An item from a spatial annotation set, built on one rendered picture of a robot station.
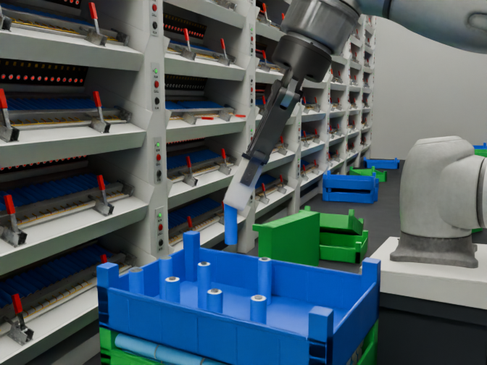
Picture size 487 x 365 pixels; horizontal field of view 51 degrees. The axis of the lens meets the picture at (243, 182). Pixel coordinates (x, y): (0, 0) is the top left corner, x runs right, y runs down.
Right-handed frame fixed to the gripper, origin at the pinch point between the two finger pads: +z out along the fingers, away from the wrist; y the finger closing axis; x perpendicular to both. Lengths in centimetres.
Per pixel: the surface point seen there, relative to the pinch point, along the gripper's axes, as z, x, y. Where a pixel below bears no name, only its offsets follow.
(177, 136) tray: 7, 17, 78
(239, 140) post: 3, -2, 127
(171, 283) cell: 13.2, 3.5, -10.9
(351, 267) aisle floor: 27, -57, 107
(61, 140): 11.9, 33.8, 31.8
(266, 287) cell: 11.3, -8.7, -3.3
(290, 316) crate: 12.4, -12.5, -7.0
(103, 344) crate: 24.8, 7.9, -9.2
